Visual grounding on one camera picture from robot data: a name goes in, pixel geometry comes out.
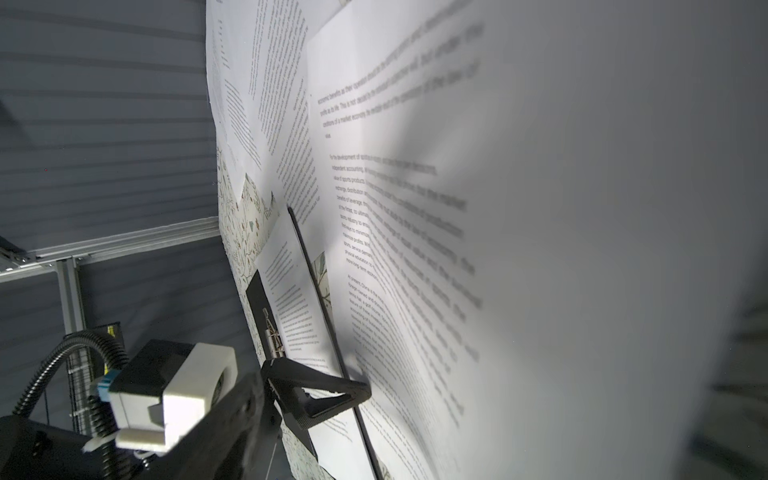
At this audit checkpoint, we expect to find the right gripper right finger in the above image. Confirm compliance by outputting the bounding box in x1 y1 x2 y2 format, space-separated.
677 289 767 479

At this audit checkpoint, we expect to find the grey folder with black inside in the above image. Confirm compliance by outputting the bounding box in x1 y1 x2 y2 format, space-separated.
244 205 385 480

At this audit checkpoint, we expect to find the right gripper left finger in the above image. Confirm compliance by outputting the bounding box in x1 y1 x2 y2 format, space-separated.
136 372 282 480

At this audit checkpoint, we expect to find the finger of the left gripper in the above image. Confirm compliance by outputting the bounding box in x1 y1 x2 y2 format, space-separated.
261 357 372 429

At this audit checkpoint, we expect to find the floral table mat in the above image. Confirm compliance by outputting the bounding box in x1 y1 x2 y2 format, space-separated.
216 146 331 479

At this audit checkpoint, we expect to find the printed sheet near left arm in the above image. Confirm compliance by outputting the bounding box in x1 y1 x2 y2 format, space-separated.
206 0 343 221

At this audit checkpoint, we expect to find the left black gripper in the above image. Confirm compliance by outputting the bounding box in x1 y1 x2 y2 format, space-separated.
1 415 135 479

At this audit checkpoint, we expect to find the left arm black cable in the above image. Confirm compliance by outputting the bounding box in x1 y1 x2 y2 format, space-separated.
11 328 130 480

